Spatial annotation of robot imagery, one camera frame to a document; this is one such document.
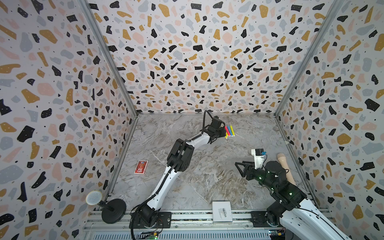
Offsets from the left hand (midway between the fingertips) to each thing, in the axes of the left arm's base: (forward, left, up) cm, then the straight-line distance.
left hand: (228, 129), depth 105 cm
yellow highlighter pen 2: (+2, -4, -5) cm, 7 cm away
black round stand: (-49, +64, -4) cm, 81 cm away
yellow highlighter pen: (-3, +1, -5) cm, 6 cm away
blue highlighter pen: (0, -3, -6) cm, 7 cm away
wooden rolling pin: (-24, -31, -3) cm, 39 cm away
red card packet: (-26, +56, -4) cm, 61 cm away
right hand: (-32, +2, +14) cm, 35 cm away
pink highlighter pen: (+2, -1, -5) cm, 5 cm away
